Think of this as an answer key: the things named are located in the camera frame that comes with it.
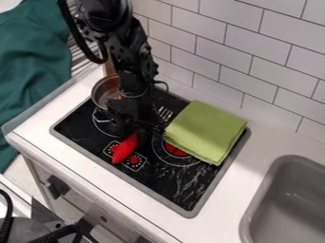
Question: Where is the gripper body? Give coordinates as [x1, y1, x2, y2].
[104, 93, 173, 139]

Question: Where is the green cloth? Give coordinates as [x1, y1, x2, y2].
[162, 100, 249, 167]

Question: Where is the teal cloth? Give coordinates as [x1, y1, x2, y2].
[0, 0, 74, 174]

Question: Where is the silver pot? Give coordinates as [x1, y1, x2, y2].
[89, 74, 128, 110]

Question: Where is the toy stove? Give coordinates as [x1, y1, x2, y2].
[48, 87, 253, 219]

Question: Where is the toy sink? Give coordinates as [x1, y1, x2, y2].
[237, 154, 325, 243]

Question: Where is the metal wire rack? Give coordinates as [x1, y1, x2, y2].
[65, 0, 105, 78]

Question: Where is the black cable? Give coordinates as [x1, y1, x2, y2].
[0, 189, 85, 243]

